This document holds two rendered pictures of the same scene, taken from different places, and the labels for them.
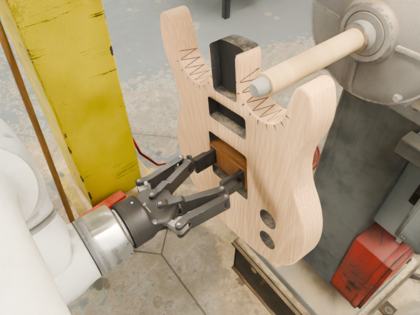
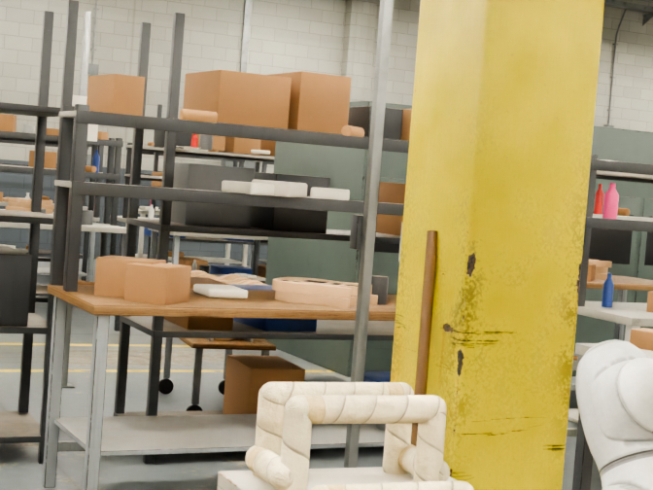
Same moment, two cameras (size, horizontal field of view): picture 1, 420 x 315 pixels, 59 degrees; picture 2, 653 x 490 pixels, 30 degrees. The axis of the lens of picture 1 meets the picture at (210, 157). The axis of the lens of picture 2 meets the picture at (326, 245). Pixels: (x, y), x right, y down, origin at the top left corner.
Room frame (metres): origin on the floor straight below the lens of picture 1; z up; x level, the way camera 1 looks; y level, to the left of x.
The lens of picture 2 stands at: (-1.34, 0.34, 1.45)
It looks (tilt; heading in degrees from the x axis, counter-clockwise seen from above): 3 degrees down; 12
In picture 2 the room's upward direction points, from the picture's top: 4 degrees clockwise
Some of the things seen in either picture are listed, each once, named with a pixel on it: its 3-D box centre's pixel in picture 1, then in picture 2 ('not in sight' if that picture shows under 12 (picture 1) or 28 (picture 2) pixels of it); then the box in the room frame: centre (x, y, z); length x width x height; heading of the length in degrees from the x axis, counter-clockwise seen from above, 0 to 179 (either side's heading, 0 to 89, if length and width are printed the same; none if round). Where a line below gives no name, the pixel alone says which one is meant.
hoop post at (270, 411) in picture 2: not in sight; (269, 435); (0.02, 0.68, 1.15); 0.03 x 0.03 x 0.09
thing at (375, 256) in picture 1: (385, 251); not in sight; (0.54, -0.54, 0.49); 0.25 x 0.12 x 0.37; 127
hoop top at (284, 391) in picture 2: not in sight; (338, 395); (0.07, 0.62, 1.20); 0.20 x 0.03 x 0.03; 126
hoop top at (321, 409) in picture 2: not in sight; (367, 409); (0.00, 0.57, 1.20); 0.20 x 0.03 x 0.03; 126
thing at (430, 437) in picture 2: not in sight; (429, 449); (0.05, 0.50, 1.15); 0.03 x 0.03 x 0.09
